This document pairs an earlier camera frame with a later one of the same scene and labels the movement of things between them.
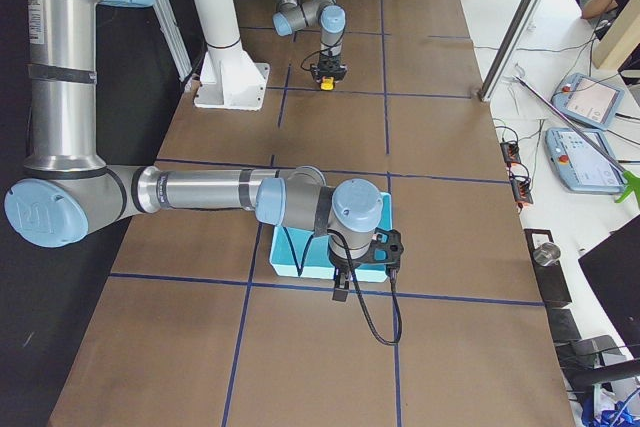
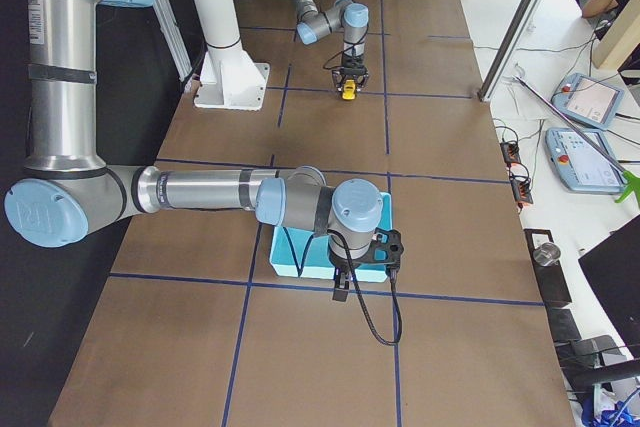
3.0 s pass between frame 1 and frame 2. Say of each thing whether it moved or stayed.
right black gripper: stayed
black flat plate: stayed
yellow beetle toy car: moved
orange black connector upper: stayed
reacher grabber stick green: stayed
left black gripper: moved
